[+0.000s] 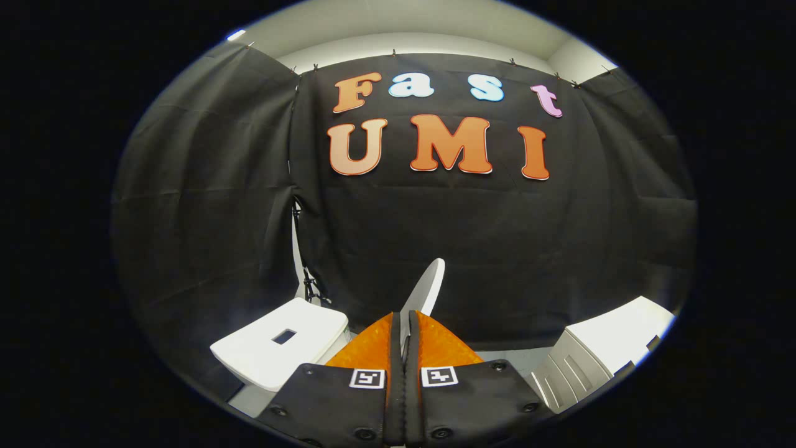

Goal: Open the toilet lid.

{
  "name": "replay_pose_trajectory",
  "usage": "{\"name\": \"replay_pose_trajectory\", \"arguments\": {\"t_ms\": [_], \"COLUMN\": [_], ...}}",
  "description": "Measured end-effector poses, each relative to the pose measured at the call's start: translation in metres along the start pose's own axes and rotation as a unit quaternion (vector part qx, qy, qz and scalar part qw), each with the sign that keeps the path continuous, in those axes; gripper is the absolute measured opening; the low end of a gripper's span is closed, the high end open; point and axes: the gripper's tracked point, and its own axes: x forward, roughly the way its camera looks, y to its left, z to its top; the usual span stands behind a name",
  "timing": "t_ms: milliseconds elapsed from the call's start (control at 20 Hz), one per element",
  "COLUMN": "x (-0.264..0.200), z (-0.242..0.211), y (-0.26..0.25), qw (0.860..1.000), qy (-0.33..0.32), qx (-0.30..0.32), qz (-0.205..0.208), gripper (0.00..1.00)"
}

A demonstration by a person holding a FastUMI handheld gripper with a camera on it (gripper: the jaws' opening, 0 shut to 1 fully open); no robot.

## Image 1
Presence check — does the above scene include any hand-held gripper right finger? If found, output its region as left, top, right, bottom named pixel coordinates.
left=405, top=310, right=552, bottom=446

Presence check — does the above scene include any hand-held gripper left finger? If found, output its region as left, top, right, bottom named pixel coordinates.
left=257, top=311, right=406, bottom=446

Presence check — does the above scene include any white toilet lid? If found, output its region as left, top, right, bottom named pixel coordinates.
left=399, top=258, right=447, bottom=363

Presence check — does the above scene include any white toilet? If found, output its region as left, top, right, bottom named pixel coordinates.
left=210, top=297, right=350, bottom=419

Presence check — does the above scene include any black backdrop cloth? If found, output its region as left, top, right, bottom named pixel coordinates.
left=111, top=40, right=698, bottom=399

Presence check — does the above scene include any white stand pole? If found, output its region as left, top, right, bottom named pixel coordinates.
left=290, top=212, right=312, bottom=301

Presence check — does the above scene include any white drawer cabinet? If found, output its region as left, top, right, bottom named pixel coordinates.
left=530, top=296, right=677, bottom=415

